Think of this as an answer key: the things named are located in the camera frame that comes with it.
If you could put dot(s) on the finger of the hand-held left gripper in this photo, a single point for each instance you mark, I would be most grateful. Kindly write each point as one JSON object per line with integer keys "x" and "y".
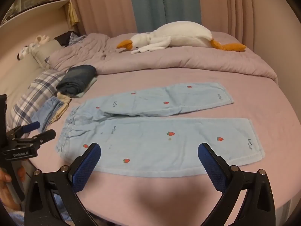
{"x": 33, "y": 126}
{"x": 45, "y": 136}

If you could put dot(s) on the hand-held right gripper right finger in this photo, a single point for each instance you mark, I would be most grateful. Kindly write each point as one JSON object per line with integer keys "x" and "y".
{"x": 212, "y": 169}

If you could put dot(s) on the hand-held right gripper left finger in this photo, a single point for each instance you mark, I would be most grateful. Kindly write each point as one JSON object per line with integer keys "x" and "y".
{"x": 85, "y": 169}

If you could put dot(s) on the light blue denim shorts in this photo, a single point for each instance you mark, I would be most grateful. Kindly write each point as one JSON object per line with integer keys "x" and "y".
{"x": 152, "y": 146}

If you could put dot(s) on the person's left hand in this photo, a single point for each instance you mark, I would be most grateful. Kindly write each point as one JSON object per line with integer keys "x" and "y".
{"x": 4, "y": 194}

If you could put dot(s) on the folded blue cloth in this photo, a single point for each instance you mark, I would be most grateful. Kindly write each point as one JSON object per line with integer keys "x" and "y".
{"x": 48, "y": 113}

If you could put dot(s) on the folded beige cloth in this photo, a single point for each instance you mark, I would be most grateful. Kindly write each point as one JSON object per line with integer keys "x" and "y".
{"x": 62, "y": 106}

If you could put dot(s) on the plaid folded garment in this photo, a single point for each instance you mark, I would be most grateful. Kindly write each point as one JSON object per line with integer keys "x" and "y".
{"x": 35, "y": 91}

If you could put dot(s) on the folded pale green cloth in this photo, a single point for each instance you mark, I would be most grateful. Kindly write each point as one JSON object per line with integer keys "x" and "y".
{"x": 89, "y": 87}

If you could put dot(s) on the folded dark blue jeans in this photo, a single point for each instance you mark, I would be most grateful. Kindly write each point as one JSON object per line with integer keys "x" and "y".
{"x": 77, "y": 77}

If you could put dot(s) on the grey pillow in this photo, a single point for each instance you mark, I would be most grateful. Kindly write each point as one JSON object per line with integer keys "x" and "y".
{"x": 44, "y": 51}

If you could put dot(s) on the small white plush toy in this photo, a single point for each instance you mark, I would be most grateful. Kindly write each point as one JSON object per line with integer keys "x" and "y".
{"x": 25, "y": 49}

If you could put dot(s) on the dark clothes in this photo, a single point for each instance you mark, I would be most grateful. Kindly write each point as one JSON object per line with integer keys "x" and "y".
{"x": 63, "y": 38}

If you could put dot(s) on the blue checked shirt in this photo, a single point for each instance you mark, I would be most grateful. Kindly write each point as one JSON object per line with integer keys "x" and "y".
{"x": 78, "y": 38}

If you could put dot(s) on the wooden shelf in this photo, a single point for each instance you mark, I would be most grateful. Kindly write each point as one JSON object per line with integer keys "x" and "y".
{"x": 35, "y": 9}

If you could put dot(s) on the purple quilt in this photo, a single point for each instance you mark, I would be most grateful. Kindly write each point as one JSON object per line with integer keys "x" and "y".
{"x": 164, "y": 61}

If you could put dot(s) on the yellowish papers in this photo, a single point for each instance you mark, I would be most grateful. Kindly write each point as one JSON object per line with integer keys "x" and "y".
{"x": 74, "y": 14}

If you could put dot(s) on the white goose plush toy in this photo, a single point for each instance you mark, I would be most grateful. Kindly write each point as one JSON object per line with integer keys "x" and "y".
{"x": 183, "y": 34}

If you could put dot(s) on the pink curtain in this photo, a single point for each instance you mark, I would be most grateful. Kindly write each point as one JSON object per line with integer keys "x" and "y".
{"x": 103, "y": 4}

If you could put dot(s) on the teal curtain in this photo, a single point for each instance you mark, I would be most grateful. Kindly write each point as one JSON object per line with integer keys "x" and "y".
{"x": 150, "y": 4}

